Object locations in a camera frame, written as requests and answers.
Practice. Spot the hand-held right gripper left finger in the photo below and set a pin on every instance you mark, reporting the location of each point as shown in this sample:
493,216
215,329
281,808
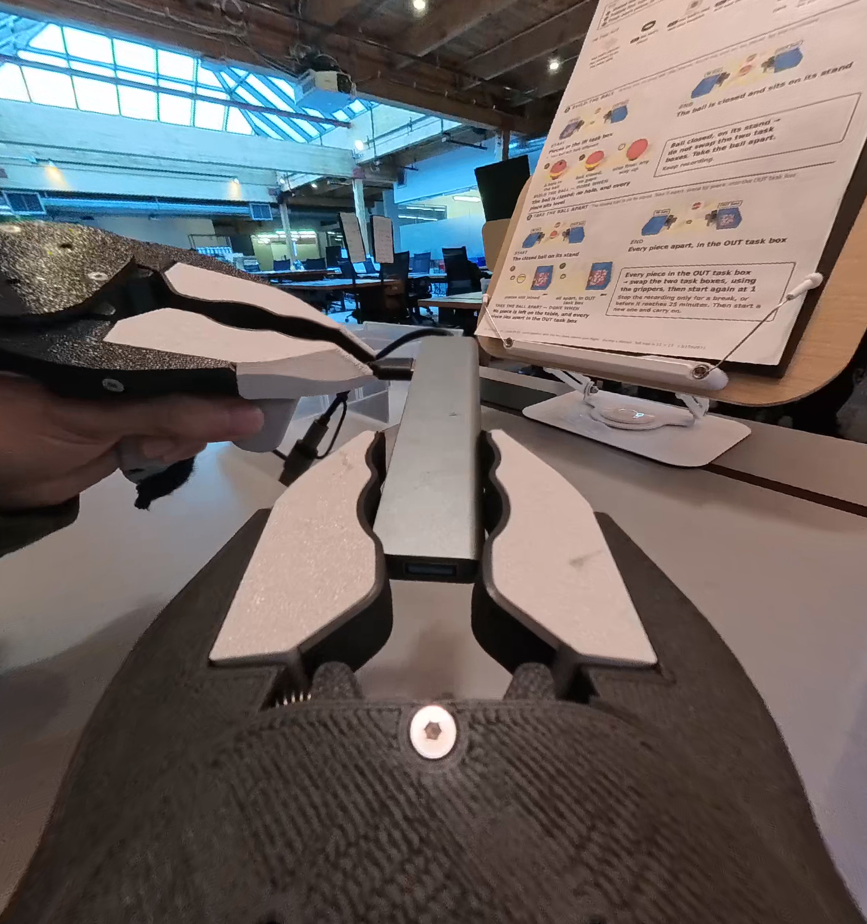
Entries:
296,563

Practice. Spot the printed instruction sheet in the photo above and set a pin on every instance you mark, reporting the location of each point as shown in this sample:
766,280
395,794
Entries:
693,216

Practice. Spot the row of background office tables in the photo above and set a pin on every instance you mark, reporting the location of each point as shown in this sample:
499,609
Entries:
318,278

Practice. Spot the wooden document stand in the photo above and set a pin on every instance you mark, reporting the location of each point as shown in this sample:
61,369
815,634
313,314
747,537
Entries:
837,339

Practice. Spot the black office chair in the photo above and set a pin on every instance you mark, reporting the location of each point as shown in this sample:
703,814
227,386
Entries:
456,267
397,278

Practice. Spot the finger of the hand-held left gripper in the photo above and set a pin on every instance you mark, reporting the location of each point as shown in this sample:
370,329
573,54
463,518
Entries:
245,289
224,339

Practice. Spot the person's left hand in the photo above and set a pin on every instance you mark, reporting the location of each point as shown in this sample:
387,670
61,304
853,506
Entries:
58,440

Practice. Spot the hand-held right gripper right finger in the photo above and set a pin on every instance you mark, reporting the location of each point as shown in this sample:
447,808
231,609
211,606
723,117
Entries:
563,563

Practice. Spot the grey USB hub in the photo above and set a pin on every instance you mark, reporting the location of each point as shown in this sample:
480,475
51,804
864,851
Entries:
426,469

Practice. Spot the clear plastic organizer box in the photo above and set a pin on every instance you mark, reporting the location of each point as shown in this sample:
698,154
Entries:
368,415

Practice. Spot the wall vent grille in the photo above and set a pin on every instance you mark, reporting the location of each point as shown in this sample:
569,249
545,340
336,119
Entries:
260,211
23,204

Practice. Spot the white ceiling projector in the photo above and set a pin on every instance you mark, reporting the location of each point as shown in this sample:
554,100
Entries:
325,81

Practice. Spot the black monitor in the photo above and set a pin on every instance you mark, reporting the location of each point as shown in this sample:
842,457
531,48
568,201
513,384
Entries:
502,189

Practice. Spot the grey desk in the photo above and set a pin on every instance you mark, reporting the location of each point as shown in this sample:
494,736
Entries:
765,613

